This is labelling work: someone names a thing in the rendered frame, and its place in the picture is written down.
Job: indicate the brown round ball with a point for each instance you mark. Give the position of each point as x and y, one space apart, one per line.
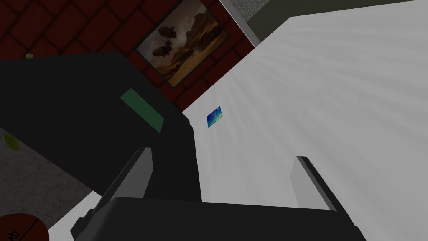
23 229

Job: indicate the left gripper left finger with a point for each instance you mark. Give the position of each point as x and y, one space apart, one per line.
137 177

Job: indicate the black box-shaped appliance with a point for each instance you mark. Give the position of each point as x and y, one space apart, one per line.
67 117

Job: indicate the framed brown landscape picture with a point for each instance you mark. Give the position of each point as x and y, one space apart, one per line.
183 43

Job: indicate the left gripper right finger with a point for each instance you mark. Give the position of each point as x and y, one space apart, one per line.
307 189

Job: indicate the green rectangular sticker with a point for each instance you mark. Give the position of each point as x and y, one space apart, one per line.
142 110

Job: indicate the blue rectangular magnet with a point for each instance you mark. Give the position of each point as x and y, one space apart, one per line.
214 116

